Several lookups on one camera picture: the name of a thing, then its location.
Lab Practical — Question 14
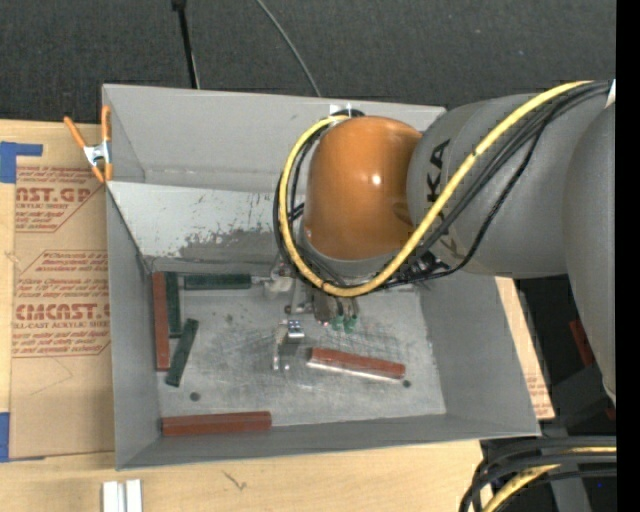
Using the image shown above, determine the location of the dark green flat block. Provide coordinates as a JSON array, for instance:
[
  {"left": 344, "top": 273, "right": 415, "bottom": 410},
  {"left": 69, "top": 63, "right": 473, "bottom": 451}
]
[
  {"left": 183, "top": 273, "right": 253, "bottom": 292},
  {"left": 165, "top": 272, "right": 183, "bottom": 338},
  {"left": 165, "top": 318, "right": 200, "bottom": 388}
]

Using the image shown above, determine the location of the grey metal bin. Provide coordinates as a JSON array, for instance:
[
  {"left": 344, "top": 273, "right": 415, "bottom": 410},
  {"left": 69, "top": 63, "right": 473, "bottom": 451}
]
[{"left": 101, "top": 83, "right": 543, "bottom": 471}]

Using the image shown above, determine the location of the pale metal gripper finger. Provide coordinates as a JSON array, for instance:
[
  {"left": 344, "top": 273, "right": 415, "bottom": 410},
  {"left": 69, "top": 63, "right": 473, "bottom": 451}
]
[
  {"left": 282, "top": 318, "right": 306, "bottom": 372},
  {"left": 271, "top": 322, "right": 289, "bottom": 372}
]

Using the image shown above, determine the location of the red-brown flat block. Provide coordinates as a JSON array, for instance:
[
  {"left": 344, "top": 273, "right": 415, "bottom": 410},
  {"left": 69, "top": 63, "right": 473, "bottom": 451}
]
[
  {"left": 160, "top": 410, "right": 273, "bottom": 437},
  {"left": 151, "top": 271, "right": 172, "bottom": 372},
  {"left": 305, "top": 347, "right": 407, "bottom": 384}
]

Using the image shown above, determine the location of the brown cardboard board red print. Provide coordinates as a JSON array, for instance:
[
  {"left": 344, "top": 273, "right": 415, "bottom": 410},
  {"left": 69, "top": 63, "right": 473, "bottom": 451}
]
[{"left": 0, "top": 118, "right": 557, "bottom": 464}]

